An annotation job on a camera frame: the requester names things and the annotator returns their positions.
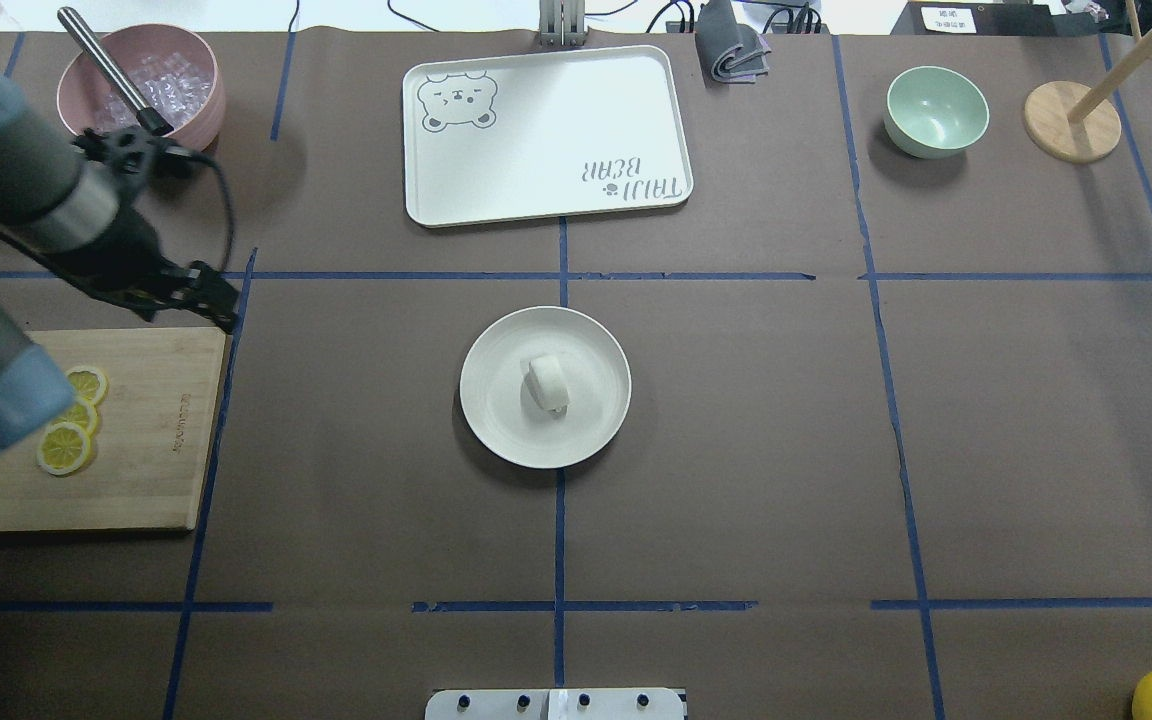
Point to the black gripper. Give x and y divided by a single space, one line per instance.
132 249

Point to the round white plate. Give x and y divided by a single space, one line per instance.
499 410

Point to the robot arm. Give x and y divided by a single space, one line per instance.
68 207

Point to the white bear tray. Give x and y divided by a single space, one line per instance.
540 135

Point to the lemon slice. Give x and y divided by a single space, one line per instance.
82 413
90 383
64 448

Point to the bamboo cutting board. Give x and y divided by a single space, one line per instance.
152 447

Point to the pink bowl with ice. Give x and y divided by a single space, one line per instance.
174 69

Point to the folded grey cloth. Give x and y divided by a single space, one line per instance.
731 52

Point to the mint green bowl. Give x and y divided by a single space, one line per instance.
934 112

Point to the black box with label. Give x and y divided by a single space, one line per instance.
975 18

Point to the wooden mug tree stand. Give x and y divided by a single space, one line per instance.
1079 123

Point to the metal scoop black handle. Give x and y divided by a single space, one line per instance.
146 115

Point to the aluminium frame post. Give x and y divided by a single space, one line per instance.
562 23

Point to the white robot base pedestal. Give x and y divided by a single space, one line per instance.
558 703

